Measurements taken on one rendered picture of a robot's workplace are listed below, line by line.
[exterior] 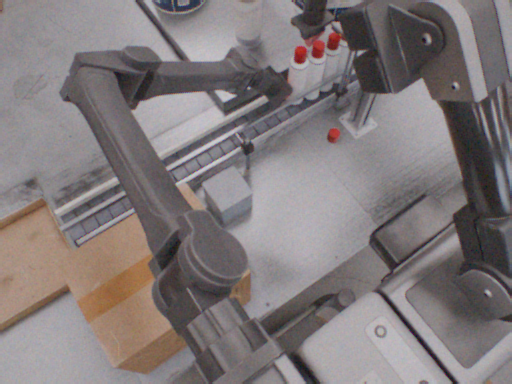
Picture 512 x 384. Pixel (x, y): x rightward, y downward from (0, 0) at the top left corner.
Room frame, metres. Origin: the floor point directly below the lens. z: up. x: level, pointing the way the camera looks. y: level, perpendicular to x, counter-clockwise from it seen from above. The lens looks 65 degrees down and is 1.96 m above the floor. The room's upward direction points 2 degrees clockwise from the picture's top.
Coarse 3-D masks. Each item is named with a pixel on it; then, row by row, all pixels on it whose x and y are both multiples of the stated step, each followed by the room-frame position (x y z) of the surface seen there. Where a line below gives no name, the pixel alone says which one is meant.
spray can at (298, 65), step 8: (296, 48) 0.82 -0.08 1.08; (304, 48) 0.82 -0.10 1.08; (296, 56) 0.81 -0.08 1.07; (304, 56) 0.80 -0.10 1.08; (296, 64) 0.80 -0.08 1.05; (304, 64) 0.80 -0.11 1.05; (296, 72) 0.79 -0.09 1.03; (304, 72) 0.80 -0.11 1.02; (288, 80) 0.81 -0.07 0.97; (296, 80) 0.79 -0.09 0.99; (304, 80) 0.80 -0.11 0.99; (296, 88) 0.79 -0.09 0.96; (304, 88) 0.81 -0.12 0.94; (296, 104) 0.79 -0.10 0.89
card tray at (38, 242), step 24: (24, 216) 0.43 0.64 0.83; (48, 216) 0.43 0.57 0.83; (0, 240) 0.36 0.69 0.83; (24, 240) 0.36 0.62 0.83; (48, 240) 0.36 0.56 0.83; (0, 264) 0.29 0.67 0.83; (24, 264) 0.29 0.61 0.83; (48, 264) 0.30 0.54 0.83; (0, 288) 0.23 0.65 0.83; (24, 288) 0.23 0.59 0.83; (48, 288) 0.23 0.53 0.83; (0, 312) 0.17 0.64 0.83; (24, 312) 0.17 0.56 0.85
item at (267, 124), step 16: (352, 80) 0.90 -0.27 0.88; (320, 96) 0.83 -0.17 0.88; (256, 112) 0.76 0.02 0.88; (288, 112) 0.77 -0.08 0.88; (224, 128) 0.70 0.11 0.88; (256, 128) 0.71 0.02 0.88; (192, 144) 0.65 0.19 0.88; (224, 144) 0.65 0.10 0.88; (176, 160) 0.59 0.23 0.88; (192, 160) 0.59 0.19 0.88; (208, 160) 0.60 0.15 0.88; (176, 176) 0.54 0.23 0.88; (112, 192) 0.49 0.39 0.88; (80, 208) 0.44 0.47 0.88; (112, 208) 0.44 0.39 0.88; (128, 208) 0.44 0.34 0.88; (80, 224) 0.39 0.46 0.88; (96, 224) 0.39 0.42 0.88
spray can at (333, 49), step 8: (328, 40) 0.86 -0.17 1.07; (336, 40) 0.85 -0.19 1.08; (328, 48) 0.86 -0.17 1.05; (336, 48) 0.86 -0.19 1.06; (328, 56) 0.85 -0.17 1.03; (336, 56) 0.85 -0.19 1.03; (328, 64) 0.84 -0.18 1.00; (336, 64) 0.85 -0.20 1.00; (328, 72) 0.84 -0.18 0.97; (320, 88) 0.85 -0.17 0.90; (328, 88) 0.85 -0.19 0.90
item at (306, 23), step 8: (304, 8) 0.90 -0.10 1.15; (320, 8) 0.90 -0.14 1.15; (296, 16) 0.91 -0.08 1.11; (304, 16) 0.89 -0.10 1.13; (312, 16) 0.88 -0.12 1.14; (320, 16) 0.88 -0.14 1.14; (328, 16) 0.92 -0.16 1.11; (296, 24) 0.88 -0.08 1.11; (304, 24) 0.88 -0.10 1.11; (312, 24) 0.88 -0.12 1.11; (320, 24) 0.89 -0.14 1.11; (304, 32) 0.86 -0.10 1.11
